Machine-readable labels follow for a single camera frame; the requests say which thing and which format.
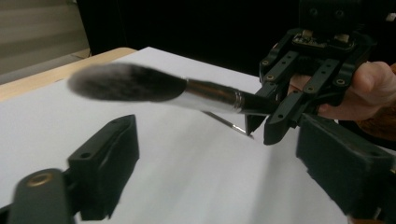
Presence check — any white table sheet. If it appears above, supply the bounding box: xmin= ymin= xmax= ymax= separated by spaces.
xmin=0 ymin=46 xmax=359 ymax=224

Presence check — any thin black makeup brush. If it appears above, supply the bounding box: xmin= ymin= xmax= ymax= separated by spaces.
xmin=204 ymin=111 xmax=255 ymax=138

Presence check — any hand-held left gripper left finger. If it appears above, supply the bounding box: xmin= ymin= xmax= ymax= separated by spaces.
xmin=66 ymin=113 xmax=140 ymax=222

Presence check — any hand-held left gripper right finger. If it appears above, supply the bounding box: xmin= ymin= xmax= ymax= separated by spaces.
xmin=295 ymin=112 xmax=396 ymax=222

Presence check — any dark curtain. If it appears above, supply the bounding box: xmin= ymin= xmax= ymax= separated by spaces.
xmin=76 ymin=0 xmax=396 ymax=77

